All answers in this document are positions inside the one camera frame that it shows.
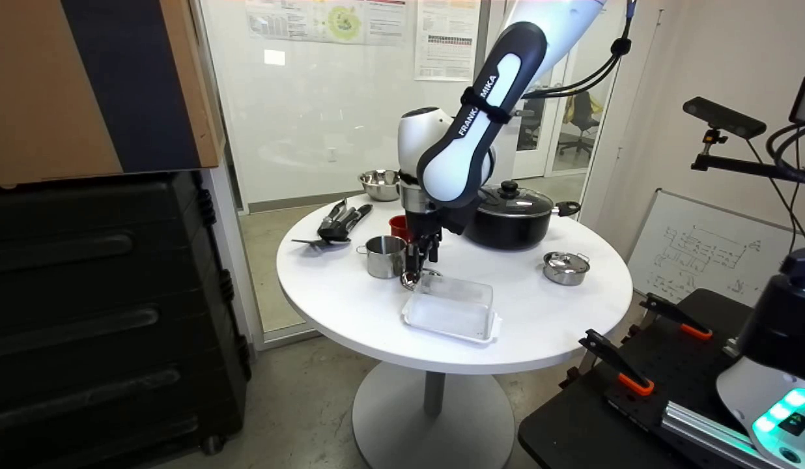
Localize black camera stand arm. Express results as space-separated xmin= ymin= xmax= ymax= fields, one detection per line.
xmin=687 ymin=127 xmax=805 ymax=187

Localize black perforated workbench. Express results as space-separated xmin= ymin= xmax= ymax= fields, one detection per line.
xmin=515 ymin=286 xmax=805 ymax=469

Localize clear plastic container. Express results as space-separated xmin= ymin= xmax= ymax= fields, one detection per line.
xmin=399 ymin=276 xmax=500 ymax=349

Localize white whiteboard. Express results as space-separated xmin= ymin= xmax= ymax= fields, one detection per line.
xmin=625 ymin=187 xmax=805 ymax=307

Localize black camera bar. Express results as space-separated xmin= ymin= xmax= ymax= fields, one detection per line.
xmin=682 ymin=93 xmax=768 ymax=141

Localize glass lid with black knob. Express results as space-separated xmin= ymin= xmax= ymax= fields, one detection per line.
xmin=473 ymin=178 xmax=554 ymax=218

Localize black clamp orange handle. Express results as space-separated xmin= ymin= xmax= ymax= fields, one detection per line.
xmin=578 ymin=325 xmax=656 ymax=402
xmin=639 ymin=293 xmax=716 ymax=346

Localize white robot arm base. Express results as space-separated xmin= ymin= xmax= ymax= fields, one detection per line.
xmin=713 ymin=244 xmax=805 ymax=469

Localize small metal bowl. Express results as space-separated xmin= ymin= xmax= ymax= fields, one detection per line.
xmin=539 ymin=250 xmax=592 ymax=289

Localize small open steel pot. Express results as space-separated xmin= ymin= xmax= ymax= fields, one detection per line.
xmin=361 ymin=235 xmax=410 ymax=282

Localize black office chair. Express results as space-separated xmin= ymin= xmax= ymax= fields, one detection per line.
xmin=557 ymin=88 xmax=601 ymax=160

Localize aluminium profile rail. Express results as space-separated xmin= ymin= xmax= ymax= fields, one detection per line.
xmin=658 ymin=398 xmax=794 ymax=469

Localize shiny steel bowl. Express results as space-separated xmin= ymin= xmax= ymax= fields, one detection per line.
xmin=358 ymin=166 xmax=404 ymax=203

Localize black kitchen tongs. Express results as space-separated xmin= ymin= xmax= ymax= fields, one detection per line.
xmin=316 ymin=195 xmax=376 ymax=243

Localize poster with green circle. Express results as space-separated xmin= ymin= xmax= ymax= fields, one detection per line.
xmin=243 ymin=0 xmax=412 ymax=46

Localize brown cardboard box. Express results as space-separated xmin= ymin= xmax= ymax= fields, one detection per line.
xmin=0 ymin=0 xmax=226 ymax=190

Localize black drawer cabinet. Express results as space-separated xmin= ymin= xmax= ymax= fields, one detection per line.
xmin=0 ymin=169 xmax=253 ymax=469

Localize white table pedestal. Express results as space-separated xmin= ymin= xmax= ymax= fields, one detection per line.
xmin=348 ymin=362 xmax=515 ymax=469

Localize white paper notice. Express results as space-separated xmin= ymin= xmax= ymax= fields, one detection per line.
xmin=415 ymin=0 xmax=479 ymax=85

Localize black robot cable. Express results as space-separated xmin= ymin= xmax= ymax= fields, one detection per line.
xmin=520 ymin=0 xmax=641 ymax=102

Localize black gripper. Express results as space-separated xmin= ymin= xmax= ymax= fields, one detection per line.
xmin=402 ymin=209 xmax=449 ymax=286

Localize large black cooking pot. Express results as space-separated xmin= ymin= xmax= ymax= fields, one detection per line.
xmin=462 ymin=190 xmax=583 ymax=255

